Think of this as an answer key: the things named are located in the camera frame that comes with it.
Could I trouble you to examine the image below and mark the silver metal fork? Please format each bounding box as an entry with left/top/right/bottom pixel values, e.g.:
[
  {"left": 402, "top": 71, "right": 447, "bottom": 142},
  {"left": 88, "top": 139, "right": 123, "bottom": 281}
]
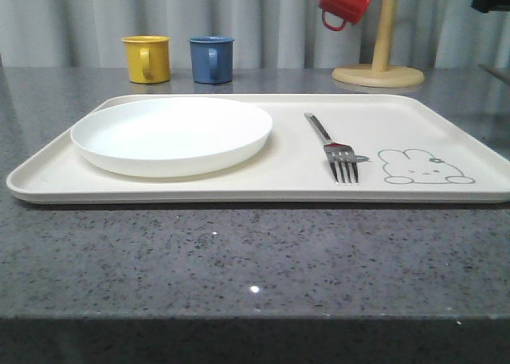
[{"left": 304, "top": 112, "right": 359, "bottom": 185}]

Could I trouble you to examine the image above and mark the white round plate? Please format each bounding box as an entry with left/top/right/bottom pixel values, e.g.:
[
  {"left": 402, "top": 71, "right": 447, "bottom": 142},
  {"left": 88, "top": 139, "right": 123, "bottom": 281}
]
[{"left": 70, "top": 97, "right": 273, "bottom": 178}]

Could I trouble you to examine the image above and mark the wooden mug tree stand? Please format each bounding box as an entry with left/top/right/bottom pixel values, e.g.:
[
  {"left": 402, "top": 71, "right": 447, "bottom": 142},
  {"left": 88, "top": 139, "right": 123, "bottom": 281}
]
[{"left": 331, "top": 0, "right": 425, "bottom": 88}]

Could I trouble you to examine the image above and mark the red enamel mug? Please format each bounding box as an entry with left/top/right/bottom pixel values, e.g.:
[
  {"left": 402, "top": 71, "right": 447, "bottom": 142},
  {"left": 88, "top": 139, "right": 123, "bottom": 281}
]
[{"left": 318, "top": 0, "right": 371, "bottom": 32}]

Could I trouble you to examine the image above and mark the cream rabbit serving tray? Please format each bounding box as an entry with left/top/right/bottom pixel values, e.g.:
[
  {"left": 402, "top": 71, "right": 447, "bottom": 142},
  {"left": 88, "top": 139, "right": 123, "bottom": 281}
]
[{"left": 6, "top": 94, "right": 509, "bottom": 204}]

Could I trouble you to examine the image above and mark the blue enamel mug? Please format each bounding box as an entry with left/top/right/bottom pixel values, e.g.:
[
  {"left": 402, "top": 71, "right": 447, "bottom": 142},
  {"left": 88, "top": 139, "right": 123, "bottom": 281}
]
[{"left": 188, "top": 36, "right": 234, "bottom": 84}]

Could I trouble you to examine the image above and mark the yellow enamel mug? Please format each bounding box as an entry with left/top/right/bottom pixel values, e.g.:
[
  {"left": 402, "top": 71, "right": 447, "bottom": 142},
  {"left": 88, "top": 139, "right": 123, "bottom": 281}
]
[{"left": 121, "top": 35, "right": 171, "bottom": 84}]

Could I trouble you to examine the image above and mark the grey curtain backdrop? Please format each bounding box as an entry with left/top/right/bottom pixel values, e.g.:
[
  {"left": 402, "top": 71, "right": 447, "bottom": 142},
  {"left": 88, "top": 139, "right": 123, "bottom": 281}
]
[{"left": 1, "top": 0, "right": 509, "bottom": 68}]

